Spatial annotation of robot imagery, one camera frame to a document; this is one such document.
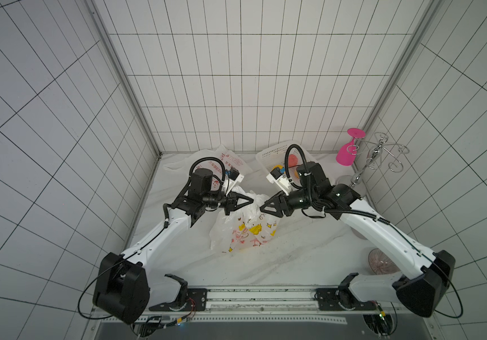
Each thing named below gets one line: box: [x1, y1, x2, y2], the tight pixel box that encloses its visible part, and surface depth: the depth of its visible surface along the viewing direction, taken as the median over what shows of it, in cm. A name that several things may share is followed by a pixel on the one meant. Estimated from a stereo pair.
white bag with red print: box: [187, 144, 253, 192], surface depth 111 cm
